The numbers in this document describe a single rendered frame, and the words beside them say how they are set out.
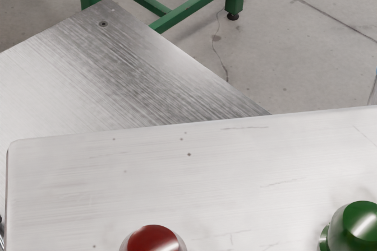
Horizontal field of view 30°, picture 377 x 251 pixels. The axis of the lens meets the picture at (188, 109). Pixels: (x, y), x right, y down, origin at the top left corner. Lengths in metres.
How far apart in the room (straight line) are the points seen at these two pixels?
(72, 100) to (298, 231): 0.97
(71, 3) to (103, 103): 1.61
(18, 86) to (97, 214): 1.00
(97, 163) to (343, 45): 2.41
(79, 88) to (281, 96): 1.29
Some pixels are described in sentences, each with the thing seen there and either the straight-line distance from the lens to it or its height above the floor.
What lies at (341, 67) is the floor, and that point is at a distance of 2.57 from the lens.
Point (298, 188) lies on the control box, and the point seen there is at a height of 1.47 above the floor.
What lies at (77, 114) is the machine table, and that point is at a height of 0.83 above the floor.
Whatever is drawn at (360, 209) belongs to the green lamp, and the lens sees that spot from 0.24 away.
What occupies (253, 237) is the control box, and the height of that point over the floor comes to 1.48.
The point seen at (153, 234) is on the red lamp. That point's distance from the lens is 0.22.
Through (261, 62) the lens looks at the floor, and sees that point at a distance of 2.53.
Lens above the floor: 1.68
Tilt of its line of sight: 46 degrees down
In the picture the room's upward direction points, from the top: 3 degrees clockwise
